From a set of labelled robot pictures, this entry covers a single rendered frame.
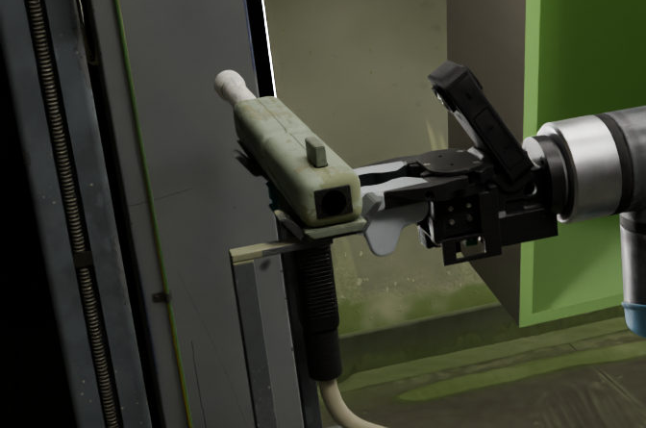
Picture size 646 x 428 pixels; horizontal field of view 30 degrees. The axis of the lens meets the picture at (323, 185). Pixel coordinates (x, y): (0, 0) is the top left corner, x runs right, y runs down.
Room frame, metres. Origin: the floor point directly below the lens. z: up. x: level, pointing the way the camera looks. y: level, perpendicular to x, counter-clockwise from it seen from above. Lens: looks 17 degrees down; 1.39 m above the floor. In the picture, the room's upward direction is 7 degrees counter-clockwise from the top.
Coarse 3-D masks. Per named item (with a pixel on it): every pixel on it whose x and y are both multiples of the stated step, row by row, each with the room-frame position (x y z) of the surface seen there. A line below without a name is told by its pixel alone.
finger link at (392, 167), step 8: (360, 168) 1.01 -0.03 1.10; (368, 168) 1.00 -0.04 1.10; (376, 168) 1.00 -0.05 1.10; (384, 168) 1.00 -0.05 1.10; (392, 168) 1.00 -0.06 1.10; (400, 168) 0.99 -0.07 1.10; (360, 176) 0.99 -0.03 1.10; (368, 176) 0.99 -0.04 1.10; (376, 176) 0.99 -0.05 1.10; (384, 176) 0.99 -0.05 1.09; (392, 176) 0.99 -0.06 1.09; (400, 176) 0.99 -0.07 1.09; (360, 184) 0.99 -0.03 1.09; (368, 184) 0.99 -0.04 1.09; (376, 184) 0.99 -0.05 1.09
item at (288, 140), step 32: (224, 96) 1.28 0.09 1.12; (256, 128) 1.02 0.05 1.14; (288, 128) 1.00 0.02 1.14; (256, 160) 1.03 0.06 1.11; (288, 160) 0.90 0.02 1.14; (320, 160) 0.86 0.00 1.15; (288, 192) 0.88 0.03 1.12; (320, 192) 0.84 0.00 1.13; (352, 192) 0.84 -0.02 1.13; (320, 224) 0.84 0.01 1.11; (352, 224) 0.84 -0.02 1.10; (320, 256) 0.94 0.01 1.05; (320, 288) 0.94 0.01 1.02; (320, 320) 0.94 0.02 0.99; (320, 352) 0.94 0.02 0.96
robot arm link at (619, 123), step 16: (624, 112) 1.02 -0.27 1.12; (640, 112) 1.01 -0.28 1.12; (608, 128) 0.99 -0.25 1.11; (624, 128) 0.99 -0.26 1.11; (640, 128) 0.99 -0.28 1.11; (624, 144) 0.98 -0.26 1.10; (640, 144) 0.98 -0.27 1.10; (624, 160) 0.97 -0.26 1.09; (640, 160) 0.98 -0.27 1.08; (624, 176) 0.97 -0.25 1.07; (640, 176) 0.97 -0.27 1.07; (624, 192) 0.97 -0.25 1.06; (640, 192) 0.98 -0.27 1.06; (624, 208) 0.99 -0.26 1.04; (640, 208) 0.99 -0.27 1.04
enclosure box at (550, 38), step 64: (448, 0) 2.25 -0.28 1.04; (512, 0) 1.96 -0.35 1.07; (576, 0) 2.34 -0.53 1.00; (640, 0) 2.37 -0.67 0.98; (512, 64) 1.98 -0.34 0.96; (576, 64) 2.36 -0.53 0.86; (640, 64) 2.40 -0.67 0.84; (448, 128) 2.31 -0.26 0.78; (512, 128) 2.00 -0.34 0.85; (512, 256) 2.04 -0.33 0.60; (576, 256) 2.26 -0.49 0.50
